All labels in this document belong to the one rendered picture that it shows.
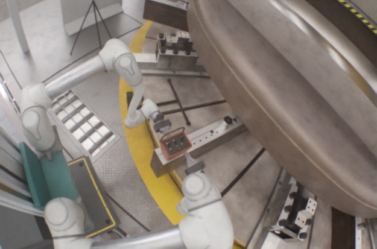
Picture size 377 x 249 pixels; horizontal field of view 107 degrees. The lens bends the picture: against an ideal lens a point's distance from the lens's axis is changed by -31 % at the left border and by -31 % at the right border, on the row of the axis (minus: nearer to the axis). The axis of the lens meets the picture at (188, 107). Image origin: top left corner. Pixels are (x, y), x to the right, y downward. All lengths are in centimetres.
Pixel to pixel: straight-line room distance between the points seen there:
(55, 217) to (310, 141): 156
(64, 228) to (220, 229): 60
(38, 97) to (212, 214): 103
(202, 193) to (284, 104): 101
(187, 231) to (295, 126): 109
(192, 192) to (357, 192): 151
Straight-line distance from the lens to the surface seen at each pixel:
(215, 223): 70
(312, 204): 186
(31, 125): 109
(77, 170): 188
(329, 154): 162
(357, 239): 271
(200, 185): 68
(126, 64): 107
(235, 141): 222
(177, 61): 227
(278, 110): 151
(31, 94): 124
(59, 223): 90
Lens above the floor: 207
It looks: 52 degrees down
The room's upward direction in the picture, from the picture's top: 24 degrees clockwise
